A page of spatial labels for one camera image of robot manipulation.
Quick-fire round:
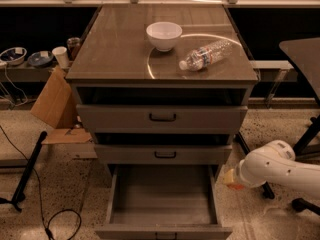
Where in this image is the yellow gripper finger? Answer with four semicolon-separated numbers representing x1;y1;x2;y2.
223;169;237;185

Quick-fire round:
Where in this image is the red apple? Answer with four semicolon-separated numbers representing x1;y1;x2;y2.
228;184;244;190

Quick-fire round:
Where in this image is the grey bottom drawer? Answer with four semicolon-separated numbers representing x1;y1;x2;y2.
96;165;232;240

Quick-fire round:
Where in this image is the grey drawer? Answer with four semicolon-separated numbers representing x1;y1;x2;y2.
95;133;232;165
77;87;247;134
96;165;232;240

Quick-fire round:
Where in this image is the grey top drawer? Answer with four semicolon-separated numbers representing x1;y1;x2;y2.
77;87;247;134

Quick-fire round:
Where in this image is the grey drawer cabinet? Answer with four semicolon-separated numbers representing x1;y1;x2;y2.
65;3;260;185

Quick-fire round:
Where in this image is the grey middle drawer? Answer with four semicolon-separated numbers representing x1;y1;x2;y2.
95;133;232;165

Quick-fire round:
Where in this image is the black caster foot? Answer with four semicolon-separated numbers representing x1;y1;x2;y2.
291;198;320;216

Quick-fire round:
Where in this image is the black stand leg right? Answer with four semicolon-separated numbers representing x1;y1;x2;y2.
234;114;320;200

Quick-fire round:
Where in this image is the black stand leg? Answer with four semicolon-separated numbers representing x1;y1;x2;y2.
0;131;47;212
234;114;320;200

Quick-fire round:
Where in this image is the clear plastic water bottle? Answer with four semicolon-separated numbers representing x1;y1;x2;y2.
179;40;233;71

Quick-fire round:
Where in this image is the dark round side table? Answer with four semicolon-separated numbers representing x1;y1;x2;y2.
279;37;320;102

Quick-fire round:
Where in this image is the brown cardboard box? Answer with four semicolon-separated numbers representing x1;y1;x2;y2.
31;66;91;145

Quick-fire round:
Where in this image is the brown glass jar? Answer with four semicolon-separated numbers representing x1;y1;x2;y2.
67;37;81;60

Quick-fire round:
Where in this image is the white paper cup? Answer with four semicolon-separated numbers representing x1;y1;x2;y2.
52;46;69;69

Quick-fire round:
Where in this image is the black stand leg left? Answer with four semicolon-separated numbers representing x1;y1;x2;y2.
0;131;47;212

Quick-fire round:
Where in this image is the blue bowl on shelf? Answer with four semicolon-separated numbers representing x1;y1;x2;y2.
27;51;53;68

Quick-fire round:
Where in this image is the grey low shelf left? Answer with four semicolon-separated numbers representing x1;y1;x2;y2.
0;62;59;83

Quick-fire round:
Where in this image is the white bowl on shelf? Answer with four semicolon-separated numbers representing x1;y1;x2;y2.
0;47;27;66

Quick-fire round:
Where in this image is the black cable on floor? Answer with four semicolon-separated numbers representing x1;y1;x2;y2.
0;124;83;240

